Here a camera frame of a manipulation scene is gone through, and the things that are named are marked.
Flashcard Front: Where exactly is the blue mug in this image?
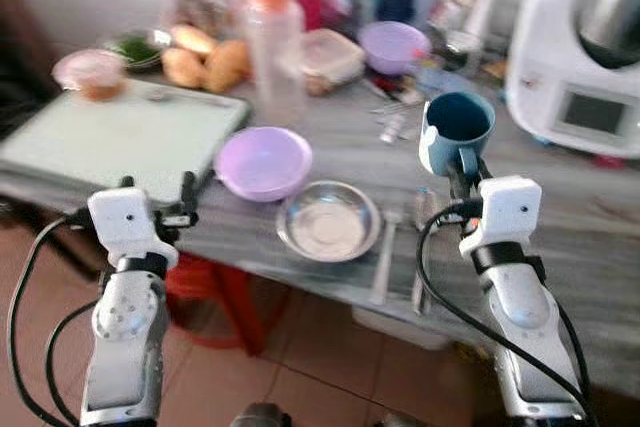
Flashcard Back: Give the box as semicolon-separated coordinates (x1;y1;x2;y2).
419;92;496;179

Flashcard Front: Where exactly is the pale green cutting board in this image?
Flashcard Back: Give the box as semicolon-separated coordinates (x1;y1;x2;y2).
0;80;252;204

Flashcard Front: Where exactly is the metal fork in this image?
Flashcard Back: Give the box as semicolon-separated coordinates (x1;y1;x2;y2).
411;187;441;315

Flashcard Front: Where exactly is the large purple plastic bowl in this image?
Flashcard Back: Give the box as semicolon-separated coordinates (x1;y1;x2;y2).
214;127;314;203

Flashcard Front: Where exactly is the red plastic stool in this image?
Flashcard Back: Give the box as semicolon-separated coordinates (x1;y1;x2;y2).
165;252;293;355

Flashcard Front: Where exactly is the metal spoon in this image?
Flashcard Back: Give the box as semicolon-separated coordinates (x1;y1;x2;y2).
369;211;402;307

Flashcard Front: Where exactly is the round tub with pink lid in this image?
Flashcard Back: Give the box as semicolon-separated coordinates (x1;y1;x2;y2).
52;49;128;102

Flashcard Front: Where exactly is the brown bread roll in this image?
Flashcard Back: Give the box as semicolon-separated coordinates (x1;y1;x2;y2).
205;39;252;94
170;25;219;57
162;47;208;89

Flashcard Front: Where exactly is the stainless steel bowl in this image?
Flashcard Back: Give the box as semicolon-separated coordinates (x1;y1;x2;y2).
276;180;383;264

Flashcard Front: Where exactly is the plate with green herbs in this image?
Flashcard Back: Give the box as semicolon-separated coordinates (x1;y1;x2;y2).
104;32;172;71

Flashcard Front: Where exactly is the white kitchen food processor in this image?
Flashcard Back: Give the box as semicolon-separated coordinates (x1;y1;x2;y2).
505;0;640;159

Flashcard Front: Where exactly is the small purple bowl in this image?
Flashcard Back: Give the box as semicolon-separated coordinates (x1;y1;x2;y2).
358;21;432;76

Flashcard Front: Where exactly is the clear bottle with orange cap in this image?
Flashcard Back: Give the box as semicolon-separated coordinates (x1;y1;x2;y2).
243;0;307;129

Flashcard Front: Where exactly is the clear plastic food container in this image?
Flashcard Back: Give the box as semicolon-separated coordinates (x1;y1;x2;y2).
302;29;367;97

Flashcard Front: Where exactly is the dark blue jar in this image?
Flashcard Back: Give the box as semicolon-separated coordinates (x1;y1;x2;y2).
375;0;420;27

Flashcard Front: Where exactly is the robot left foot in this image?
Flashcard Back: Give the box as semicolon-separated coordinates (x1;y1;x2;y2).
229;402;293;427

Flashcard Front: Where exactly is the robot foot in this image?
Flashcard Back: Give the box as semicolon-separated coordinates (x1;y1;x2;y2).
229;402;293;427
380;410;427;427

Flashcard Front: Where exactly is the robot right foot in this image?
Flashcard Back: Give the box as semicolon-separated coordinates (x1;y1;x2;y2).
380;410;427;427

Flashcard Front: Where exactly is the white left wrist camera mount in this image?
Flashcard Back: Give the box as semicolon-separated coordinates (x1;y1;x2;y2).
87;187;181;270

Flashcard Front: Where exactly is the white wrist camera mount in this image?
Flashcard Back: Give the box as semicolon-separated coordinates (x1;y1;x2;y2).
458;176;543;256
87;187;181;270

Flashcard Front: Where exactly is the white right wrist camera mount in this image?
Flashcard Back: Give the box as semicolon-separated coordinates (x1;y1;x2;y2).
458;176;543;256

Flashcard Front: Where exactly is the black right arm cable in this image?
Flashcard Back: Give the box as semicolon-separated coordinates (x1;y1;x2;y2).
415;201;593;420

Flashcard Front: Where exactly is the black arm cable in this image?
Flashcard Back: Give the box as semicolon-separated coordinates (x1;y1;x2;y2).
415;201;593;420
5;209;101;427

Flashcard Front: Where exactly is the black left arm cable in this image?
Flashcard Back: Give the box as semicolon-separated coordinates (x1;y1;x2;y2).
5;209;101;427

